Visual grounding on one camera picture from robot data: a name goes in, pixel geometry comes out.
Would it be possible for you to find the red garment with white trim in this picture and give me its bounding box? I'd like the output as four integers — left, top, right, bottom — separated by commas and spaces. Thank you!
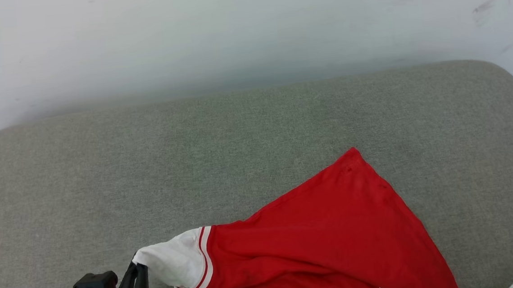
125, 140, 460, 288

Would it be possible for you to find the grey-green fabric sofa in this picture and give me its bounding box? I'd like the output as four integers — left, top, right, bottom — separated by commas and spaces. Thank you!
0, 56, 513, 288

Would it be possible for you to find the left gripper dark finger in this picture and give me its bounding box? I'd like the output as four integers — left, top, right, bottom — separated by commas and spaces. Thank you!
134, 263, 150, 288
114, 260, 140, 288

